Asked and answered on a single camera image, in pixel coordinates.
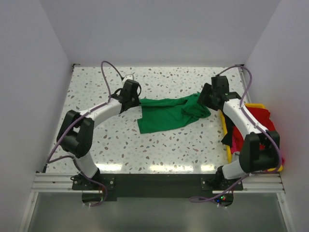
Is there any yellow plastic bin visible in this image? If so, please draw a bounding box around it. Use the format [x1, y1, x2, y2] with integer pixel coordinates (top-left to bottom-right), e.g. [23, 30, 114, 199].
[220, 100, 282, 179]

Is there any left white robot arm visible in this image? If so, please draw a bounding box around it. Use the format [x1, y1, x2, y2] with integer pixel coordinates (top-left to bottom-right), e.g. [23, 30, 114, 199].
[56, 79, 141, 189]

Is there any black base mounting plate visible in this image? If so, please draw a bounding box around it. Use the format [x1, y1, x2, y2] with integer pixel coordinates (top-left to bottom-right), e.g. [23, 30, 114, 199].
[70, 174, 243, 206]

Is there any aluminium frame rail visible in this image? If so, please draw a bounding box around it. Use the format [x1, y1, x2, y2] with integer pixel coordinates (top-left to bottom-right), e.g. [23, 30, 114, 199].
[30, 173, 285, 193]

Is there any red t shirt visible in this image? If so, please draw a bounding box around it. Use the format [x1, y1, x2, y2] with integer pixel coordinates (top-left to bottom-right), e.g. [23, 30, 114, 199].
[233, 107, 276, 141]

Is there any green t shirt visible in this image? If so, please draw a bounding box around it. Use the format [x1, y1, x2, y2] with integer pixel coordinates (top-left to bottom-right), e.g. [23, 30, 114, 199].
[137, 93, 211, 134]

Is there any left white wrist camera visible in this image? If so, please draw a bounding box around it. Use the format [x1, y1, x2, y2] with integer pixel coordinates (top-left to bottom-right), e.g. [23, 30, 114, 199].
[122, 74, 135, 82]

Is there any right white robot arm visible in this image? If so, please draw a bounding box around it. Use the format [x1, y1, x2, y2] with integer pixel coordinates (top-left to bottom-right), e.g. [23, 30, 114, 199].
[197, 76, 282, 190]

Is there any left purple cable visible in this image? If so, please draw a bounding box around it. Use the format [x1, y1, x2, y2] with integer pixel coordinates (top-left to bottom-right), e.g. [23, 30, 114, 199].
[46, 60, 126, 207]

